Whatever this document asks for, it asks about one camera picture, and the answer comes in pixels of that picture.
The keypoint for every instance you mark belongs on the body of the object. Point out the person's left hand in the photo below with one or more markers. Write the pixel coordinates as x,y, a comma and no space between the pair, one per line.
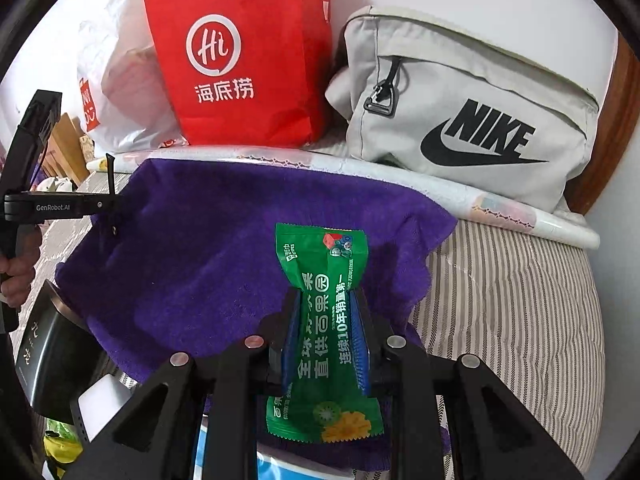
22,275

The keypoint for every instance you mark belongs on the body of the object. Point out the white rectangular object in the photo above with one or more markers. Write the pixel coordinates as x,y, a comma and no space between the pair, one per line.
107,400

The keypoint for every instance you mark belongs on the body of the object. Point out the white shopping bag red logo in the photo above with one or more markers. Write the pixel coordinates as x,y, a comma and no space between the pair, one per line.
125,90

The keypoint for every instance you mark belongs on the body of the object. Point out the red paper bag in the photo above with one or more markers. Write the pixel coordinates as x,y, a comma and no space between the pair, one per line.
280,60

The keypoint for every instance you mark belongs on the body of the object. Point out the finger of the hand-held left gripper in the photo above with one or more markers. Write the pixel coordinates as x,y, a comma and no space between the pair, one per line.
106,206

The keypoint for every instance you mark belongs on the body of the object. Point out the grey fabric bag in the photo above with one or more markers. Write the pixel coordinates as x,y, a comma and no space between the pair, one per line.
450,85

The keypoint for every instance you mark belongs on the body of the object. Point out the black box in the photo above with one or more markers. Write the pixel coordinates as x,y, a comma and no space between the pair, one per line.
55,355

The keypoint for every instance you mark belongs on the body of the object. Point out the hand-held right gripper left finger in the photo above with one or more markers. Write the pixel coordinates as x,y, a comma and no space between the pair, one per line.
292,340

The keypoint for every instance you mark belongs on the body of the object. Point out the white printed paper roll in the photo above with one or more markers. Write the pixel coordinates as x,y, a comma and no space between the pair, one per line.
505,212

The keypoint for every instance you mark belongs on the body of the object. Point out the brown wooden headboard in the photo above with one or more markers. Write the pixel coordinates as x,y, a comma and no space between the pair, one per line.
620,110

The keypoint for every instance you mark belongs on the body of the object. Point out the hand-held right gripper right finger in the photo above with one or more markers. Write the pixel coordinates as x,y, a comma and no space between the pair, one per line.
359,340

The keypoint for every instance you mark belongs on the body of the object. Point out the white spotted plush toy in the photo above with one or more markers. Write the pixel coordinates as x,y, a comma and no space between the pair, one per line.
52,183

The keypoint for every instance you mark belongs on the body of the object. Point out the light wooden frame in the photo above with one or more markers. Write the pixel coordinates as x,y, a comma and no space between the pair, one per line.
65,150

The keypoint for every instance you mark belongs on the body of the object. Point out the purple towel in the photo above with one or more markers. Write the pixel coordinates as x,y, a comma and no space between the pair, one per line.
200,260

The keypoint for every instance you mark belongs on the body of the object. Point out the yellow green soft pouch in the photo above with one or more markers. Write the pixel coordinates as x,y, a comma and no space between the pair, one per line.
60,452

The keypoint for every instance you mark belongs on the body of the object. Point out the striped bed sheet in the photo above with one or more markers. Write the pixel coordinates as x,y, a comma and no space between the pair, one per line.
500,310

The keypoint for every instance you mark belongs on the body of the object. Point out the small brown patterned box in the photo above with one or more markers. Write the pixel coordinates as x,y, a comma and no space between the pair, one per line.
86,146

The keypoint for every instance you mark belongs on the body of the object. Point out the blue and white box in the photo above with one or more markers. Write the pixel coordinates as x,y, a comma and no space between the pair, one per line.
285,467

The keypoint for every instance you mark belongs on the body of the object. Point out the green snack packet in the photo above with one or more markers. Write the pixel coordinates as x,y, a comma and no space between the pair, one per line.
325,270

